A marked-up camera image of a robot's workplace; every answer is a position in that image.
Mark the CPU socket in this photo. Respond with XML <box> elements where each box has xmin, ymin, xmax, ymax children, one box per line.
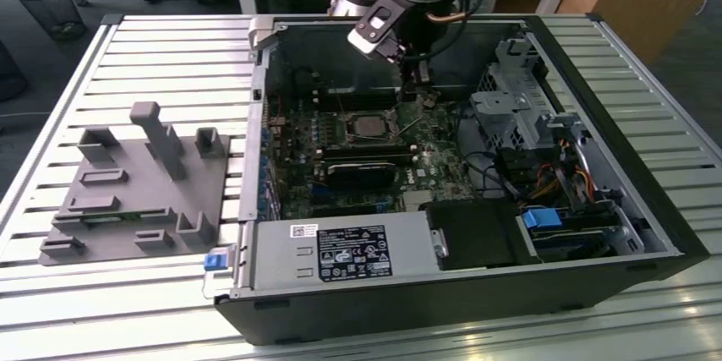
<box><xmin>336</xmin><ymin>110</ymin><xmax>405</xmax><ymax>145</ymax></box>

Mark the grey metal disk bay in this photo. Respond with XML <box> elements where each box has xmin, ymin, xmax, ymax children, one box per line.
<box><xmin>465</xmin><ymin>37</ymin><xmax>593</xmax><ymax>156</ymax></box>

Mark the green motherboard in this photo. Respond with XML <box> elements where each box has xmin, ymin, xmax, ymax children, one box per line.
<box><xmin>261</xmin><ymin>85</ymin><xmax>492</xmax><ymax>221</ymax></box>

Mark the graphics card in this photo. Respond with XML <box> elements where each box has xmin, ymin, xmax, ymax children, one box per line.
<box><xmin>324</xmin><ymin>160</ymin><xmax>397</xmax><ymax>191</ymax></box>

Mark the wooden cabinet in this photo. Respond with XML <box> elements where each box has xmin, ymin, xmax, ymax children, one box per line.
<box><xmin>555</xmin><ymin>0</ymin><xmax>722</xmax><ymax>67</ymax></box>

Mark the silver chipset heatsink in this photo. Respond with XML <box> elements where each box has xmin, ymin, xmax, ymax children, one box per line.
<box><xmin>400</xmin><ymin>190</ymin><xmax>433</xmax><ymax>211</ymax></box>

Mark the blue disk carrier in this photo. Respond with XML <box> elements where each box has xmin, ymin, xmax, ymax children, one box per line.
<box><xmin>521</xmin><ymin>207</ymin><xmax>619</xmax><ymax>257</ymax></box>

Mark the black plastic fan shroud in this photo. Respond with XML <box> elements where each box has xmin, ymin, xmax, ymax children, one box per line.
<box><xmin>423</xmin><ymin>199</ymin><xmax>541</xmax><ymax>272</ymax></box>

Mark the silver power supply unit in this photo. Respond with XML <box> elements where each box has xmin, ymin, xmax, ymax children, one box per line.
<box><xmin>245</xmin><ymin>211</ymin><xmax>452</xmax><ymax>291</ymax></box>

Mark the grey parts rack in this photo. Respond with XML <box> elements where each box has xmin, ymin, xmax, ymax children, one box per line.
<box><xmin>36</xmin><ymin>101</ymin><xmax>232</xmax><ymax>267</ymax></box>

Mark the black mesh waste bin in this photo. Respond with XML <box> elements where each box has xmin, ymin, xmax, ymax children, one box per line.
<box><xmin>13</xmin><ymin>0</ymin><xmax>90</xmax><ymax>43</ymax></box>

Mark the black open PC case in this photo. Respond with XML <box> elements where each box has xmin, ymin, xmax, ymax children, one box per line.
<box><xmin>210</xmin><ymin>13</ymin><xmax>711</xmax><ymax>347</ymax></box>

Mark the green RAM stick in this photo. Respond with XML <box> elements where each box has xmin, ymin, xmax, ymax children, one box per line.
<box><xmin>81</xmin><ymin>212</ymin><xmax>145</xmax><ymax>223</ymax></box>

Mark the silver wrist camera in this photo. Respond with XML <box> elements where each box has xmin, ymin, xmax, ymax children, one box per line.
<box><xmin>346</xmin><ymin>0</ymin><xmax>407</xmax><ymax>62</ymax></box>

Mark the black drive cable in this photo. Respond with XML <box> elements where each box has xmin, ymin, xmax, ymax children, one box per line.
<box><xmin>455</xmin><ymin>151</ymin><xmax>512</xmax><ymax>201</ymax></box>

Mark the yellow and orange wire bundle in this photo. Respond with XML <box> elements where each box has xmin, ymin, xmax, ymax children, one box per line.
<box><xmin>535</xmin><ymin>164</ymin><xmax>600</xmax><ymax>204</ymax></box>

